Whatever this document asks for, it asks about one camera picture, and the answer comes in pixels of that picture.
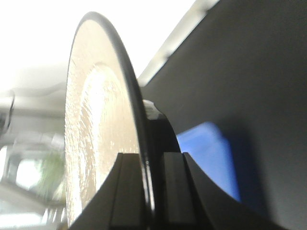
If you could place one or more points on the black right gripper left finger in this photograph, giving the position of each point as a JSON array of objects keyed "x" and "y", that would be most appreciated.
[{"x": 119, "y": 204}]

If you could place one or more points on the blue plastic tray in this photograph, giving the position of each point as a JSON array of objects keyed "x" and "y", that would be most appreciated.
[{"x": 211, "y": 151}]

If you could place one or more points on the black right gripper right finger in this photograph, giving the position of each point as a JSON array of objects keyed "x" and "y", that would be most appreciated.
[{"x": 194, "y": 202}]

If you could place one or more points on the beige plate with black rim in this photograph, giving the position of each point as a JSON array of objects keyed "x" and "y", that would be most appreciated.
[{"x": 104, "y": 116}]

